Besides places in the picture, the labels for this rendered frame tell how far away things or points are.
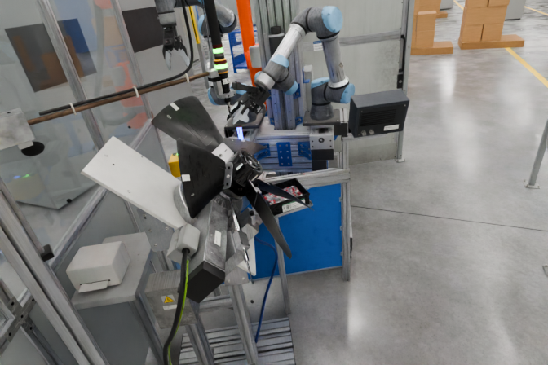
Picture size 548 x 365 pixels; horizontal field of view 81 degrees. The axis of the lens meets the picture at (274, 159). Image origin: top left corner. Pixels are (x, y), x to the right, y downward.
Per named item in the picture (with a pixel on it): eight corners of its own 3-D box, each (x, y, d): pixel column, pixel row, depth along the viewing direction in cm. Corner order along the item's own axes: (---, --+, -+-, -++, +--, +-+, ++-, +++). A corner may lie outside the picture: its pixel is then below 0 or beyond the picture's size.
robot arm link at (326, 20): (336, 94, 196) (315, 2, 161) (358, 97, 186) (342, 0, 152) (325, 105, 190) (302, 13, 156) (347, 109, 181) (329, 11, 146)
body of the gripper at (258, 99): (256, 116, 140) (273, 94, 141) (243, 103, 135) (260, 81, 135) (249, 112, 146) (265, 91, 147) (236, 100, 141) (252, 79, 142)
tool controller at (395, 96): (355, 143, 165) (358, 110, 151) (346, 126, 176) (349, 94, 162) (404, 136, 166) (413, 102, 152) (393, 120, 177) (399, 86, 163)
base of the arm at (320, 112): (310, 112, 209) (309, 97, 204) (333, 111, 206) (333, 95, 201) (308, 120, 195) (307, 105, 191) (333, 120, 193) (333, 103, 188)
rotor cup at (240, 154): (217, 191, 112) (241, 165, 108) (209, 164, 122) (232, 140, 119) (247, 204, 121) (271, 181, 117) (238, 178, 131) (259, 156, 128)
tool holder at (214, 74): (218, 101, 110) (213, 72, 105) (208, 98, 115) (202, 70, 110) (240, 94, 115) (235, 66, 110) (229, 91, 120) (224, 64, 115)
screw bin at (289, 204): (269, 218, 154) (267, 206, 150) (258, 200, 168) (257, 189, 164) (311, 204, 159) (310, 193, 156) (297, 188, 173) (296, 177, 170)
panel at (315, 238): (218, 286, 208) (195, 203, 177) (218, 284, 209) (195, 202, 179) (343, 267, 210) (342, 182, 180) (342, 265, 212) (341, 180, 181)
